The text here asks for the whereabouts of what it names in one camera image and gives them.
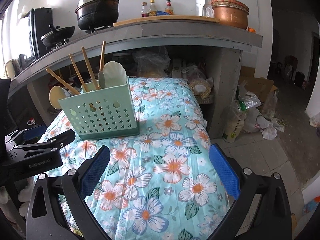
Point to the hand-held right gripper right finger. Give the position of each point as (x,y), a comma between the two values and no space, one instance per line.
(225,170)

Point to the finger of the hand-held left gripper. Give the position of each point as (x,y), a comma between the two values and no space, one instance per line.
(35,133)
(57,138)

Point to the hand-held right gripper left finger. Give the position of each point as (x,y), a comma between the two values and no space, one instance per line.
(96,167)

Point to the cream round spoon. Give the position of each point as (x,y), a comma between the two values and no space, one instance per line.
(56,97)

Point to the green perforated utensil holder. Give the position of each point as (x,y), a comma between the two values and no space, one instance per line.
(100,115)

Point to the white scalloped spoon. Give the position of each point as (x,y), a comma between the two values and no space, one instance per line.
(115,72)

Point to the white rice sack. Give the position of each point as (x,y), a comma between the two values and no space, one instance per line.
(235,127)

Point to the white crumpled plastic bag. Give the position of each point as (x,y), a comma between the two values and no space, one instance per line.
(257,122)

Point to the blue floral blanket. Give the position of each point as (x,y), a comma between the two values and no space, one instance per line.
(162,167)

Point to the brown round woven mat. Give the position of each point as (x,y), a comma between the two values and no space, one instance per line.
(16,67)

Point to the cream jug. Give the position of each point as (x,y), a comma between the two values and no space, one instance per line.
(9,69)

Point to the black mug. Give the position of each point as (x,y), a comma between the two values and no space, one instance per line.
(23,58)

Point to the clear bag of nuts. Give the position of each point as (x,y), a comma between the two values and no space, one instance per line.
(200,88)

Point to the open cardboard box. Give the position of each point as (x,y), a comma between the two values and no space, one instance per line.
(257,85)

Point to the gas stove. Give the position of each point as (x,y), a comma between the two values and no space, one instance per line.
(62,45)

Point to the window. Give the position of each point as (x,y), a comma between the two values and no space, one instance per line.
(15,40)

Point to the black wok with lid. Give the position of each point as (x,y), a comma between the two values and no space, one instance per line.
(57,36)

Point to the white shopping bag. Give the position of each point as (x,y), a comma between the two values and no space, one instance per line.
(195,72)

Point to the black glass-door appliance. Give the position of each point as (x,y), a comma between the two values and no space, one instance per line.
(42,30)

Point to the black bin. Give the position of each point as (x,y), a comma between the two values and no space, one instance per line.
(300,79)

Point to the crumpled clear plastic bag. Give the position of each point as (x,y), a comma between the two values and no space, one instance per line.
(150,60)

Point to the brown carton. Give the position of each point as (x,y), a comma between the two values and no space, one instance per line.
(291,67)

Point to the large black pot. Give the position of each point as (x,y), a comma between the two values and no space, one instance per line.
(97,12)

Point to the small orange fruit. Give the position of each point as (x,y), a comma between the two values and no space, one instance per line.
(251,30)

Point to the grey concrete counter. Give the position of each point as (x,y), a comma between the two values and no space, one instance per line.
(175,32)

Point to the copper pot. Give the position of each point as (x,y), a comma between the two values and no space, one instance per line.
(230,18)

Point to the dark sauce bottle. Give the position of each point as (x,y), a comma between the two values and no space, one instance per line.
(145,11)

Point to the wooden board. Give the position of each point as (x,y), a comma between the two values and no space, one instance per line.
(162,20)

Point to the blue packet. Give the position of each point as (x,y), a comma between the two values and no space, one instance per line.
(162,12)

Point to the woven basket lid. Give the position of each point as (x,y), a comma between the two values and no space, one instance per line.
(230,3)

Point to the white electric kettle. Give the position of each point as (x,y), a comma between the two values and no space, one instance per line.
(203,3)

